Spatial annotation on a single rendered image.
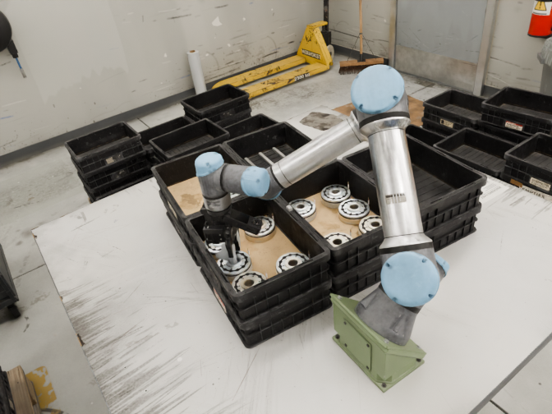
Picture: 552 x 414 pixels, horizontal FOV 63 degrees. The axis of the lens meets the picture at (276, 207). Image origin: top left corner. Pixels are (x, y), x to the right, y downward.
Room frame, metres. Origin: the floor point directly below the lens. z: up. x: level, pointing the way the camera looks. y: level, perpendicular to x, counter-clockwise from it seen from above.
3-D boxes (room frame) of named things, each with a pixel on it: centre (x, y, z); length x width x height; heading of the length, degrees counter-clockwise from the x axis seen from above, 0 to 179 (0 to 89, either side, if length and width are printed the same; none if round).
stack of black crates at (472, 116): (2.58, -1.26, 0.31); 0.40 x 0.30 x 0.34; 31
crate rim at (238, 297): (1.03, 0.08, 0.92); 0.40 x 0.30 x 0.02; 24
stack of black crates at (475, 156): (2.03, -1.13, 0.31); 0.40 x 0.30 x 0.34; 31
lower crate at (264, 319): (1.03, 0.08, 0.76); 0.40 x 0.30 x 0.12; 24
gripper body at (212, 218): (1.03, 0.17, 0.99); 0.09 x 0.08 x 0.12; 77
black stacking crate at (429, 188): (1.27, -0.47, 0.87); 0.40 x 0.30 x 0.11; 24
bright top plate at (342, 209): (1.18, -0.26, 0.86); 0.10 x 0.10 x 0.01
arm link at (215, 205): (1.03, 0.16, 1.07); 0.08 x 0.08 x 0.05
